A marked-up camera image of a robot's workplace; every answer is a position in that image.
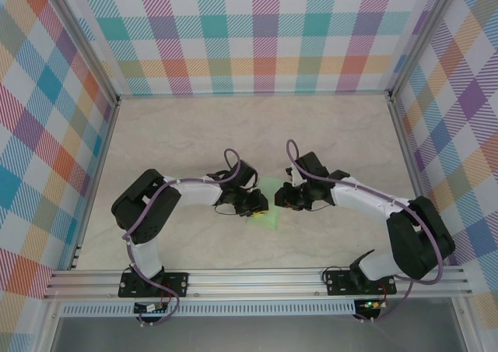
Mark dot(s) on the light green paper sheet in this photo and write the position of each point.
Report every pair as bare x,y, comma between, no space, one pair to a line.
268,221

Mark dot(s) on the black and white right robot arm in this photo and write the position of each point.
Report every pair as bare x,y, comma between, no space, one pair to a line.
420,243

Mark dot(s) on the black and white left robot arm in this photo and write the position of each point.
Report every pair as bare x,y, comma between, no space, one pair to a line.
144,208

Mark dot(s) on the small circuit board green light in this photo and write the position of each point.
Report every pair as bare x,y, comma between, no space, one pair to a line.
369,304

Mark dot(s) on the grey metal panel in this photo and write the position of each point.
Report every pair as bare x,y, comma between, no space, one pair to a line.
253,336

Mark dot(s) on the small black circuit board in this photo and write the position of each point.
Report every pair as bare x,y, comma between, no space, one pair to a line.
149,308

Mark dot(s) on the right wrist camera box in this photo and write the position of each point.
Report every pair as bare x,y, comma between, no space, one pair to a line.
311,165

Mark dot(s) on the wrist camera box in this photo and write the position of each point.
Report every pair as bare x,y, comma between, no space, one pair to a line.
245,171
311,165

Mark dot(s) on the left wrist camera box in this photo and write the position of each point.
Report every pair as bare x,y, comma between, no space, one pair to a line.
245,171

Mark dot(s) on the long aluminium mounting rail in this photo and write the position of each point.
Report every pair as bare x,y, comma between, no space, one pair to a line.
253,284

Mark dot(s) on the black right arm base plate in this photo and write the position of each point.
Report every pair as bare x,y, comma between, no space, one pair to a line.
338,284

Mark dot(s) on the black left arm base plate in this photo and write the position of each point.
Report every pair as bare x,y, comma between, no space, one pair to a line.
175,284

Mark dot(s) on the aluminium table end rail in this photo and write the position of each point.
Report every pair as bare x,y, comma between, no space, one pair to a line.
253,93

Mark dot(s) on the aluminium table side rail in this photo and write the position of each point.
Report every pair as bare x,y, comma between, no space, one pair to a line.
94,180
417,180

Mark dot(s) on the aluminium frame post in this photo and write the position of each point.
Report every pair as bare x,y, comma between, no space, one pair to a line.
89,40
408,40

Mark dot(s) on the short aluminium frame bar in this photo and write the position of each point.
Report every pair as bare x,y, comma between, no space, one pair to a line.
48,328
465,328

